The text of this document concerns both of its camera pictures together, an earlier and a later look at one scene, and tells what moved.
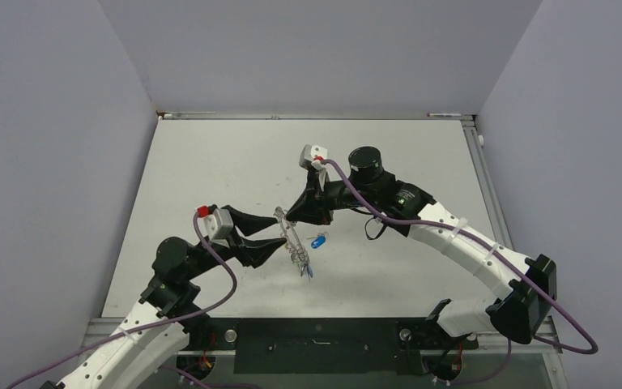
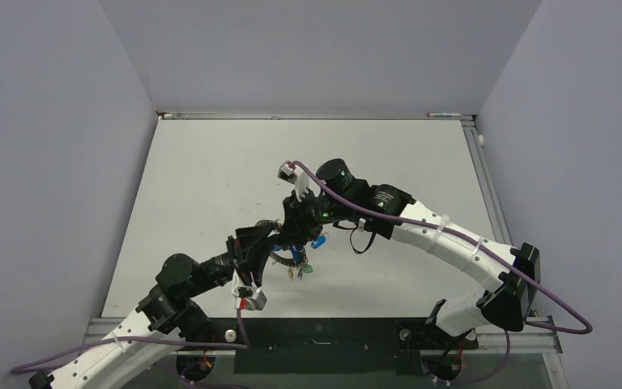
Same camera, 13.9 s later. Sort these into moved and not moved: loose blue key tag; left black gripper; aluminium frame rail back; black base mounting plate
Moved: left black gripper
Not moved: black base mounting plate; loose blue key tag; aluminium frame rail back
